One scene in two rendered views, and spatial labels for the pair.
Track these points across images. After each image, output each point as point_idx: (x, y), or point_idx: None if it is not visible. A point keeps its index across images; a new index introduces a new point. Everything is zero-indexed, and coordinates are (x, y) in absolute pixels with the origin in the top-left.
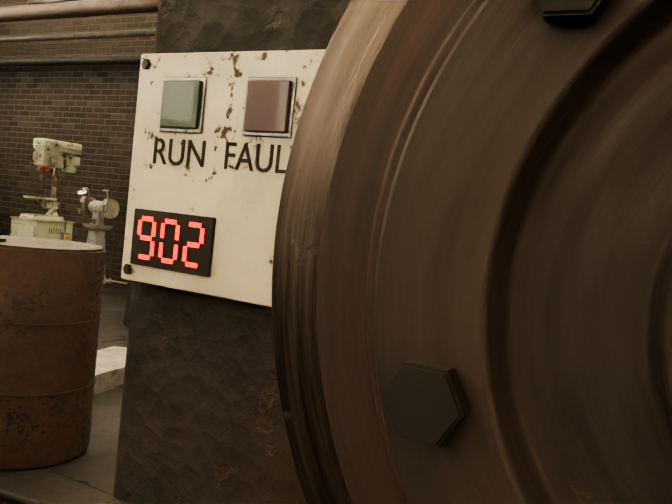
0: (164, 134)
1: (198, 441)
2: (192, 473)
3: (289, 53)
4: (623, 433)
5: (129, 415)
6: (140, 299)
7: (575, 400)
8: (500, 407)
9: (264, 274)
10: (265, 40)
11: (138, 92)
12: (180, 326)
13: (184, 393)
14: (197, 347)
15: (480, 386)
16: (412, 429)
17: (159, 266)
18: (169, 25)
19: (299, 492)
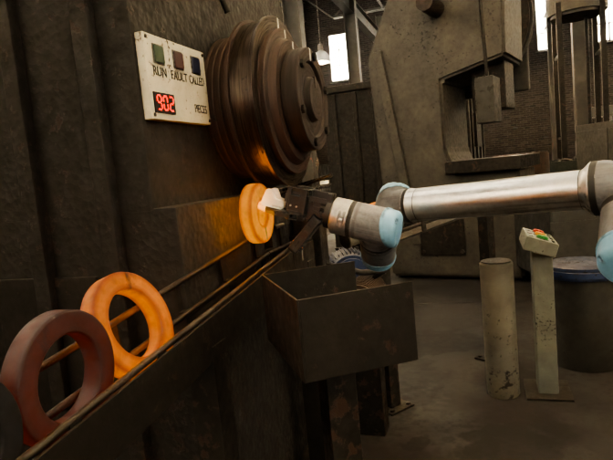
0: (154, 64)
1: (171, 173)
2: (172, 185)
3: (178, 45)
4: None
5: (152, 173)
6: (147, 128)
7: None
8: None
9: (185, 112)
10: (161, 36)
11: (144, 46)
12: (160, 135)
13: (165, 159)
14: (165, 141)
15: None
16: (305, 111)
17: (164, 112)
18: (134, 19)
19: (193, 178)
